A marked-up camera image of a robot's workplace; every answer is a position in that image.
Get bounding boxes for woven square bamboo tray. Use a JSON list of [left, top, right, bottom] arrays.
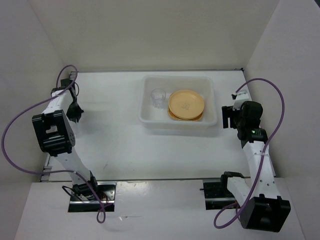
[[167, 107, 203, 122]]

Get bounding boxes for yellow bear plate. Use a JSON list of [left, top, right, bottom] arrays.
[[168, 90, 205, 119]]

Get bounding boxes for white plastic bin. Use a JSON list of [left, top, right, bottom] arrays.
[[138, 75, 218, 131]]

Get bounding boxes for clear plastic cup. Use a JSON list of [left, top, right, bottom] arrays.
[[150, 88, 166, 109], [69, 121, 81, 138]]

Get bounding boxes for clear plastic cup front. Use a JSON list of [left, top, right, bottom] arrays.
[[69, 121, 81, 138]]

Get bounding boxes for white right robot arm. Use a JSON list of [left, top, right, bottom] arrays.
[[219, 101, 291, 233]]

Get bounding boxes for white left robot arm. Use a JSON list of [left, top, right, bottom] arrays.
[[32, 75, 243, 200]]

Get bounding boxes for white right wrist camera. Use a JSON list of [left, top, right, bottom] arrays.
[[231, 90, 251, 111]]

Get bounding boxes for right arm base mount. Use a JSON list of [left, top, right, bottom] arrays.
[[199, 178, 236, 210]]

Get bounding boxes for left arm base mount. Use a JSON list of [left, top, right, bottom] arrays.
[[61, 181, 117, 213]]

